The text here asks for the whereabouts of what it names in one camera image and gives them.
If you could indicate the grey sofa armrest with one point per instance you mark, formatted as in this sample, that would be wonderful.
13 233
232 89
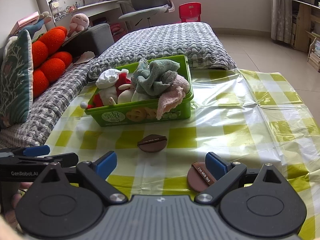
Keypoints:
96 39

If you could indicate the wooden shelf unit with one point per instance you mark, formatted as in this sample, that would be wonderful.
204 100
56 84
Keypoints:
305 29

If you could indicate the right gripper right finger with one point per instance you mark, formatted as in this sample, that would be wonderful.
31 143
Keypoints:
227 176

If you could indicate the santa claus plush toy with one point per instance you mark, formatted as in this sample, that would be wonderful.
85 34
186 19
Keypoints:
108 96

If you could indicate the grey patterned sofa cover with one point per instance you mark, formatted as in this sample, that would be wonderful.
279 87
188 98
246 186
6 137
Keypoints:
47 109

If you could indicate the orange carrot plush pillow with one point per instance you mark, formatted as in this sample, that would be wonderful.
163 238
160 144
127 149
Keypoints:
49 61

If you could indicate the pink fluffy towel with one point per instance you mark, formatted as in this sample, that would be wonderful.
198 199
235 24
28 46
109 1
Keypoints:
173 96

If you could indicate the yellow checkered plastic tablecloth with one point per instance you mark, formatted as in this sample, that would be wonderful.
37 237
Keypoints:
240 115

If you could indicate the dark green embroidered cushion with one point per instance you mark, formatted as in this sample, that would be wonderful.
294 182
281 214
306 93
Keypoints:
16 80

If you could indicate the pink octopus plush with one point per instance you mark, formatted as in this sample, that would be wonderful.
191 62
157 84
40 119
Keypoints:
79 22

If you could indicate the rag doll with floral bonnet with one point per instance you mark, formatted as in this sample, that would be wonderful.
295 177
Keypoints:
126 93

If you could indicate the white paper scrap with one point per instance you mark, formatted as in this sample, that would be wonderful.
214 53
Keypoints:
85 57

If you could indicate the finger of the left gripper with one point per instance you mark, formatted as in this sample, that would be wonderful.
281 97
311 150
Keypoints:
36 151
65 160

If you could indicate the grey curtain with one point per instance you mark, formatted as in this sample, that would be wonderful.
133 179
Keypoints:
281 20

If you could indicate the green plastic storage bin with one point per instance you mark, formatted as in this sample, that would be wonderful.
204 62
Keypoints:
144 111

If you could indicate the brown round powder puff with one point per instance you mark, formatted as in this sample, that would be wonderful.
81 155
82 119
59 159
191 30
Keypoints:
152 143

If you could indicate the blue rabbit plush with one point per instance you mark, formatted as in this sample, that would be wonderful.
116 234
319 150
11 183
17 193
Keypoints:
44 18

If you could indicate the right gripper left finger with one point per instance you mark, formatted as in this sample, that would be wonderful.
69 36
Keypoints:
93 176

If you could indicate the red plastic stool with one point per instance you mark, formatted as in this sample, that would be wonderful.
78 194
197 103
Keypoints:
190 12

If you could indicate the person's left hand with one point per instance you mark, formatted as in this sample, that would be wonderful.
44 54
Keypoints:
10 215

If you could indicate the grey quilted mattress cover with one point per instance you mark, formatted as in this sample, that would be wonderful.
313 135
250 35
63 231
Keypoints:
195 40

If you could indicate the white desk with shelves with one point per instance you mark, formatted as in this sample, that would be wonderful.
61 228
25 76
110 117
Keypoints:
63 10

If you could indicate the white cloth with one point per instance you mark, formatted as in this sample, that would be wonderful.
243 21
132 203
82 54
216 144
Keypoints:
108 78

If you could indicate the pink box on sofa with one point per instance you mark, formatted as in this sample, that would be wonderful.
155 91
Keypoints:
31 19

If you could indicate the green grey towel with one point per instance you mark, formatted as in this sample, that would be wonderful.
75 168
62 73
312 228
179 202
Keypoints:
154 77

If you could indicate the grey office chair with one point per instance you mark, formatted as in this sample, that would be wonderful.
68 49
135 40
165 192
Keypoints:
145 9

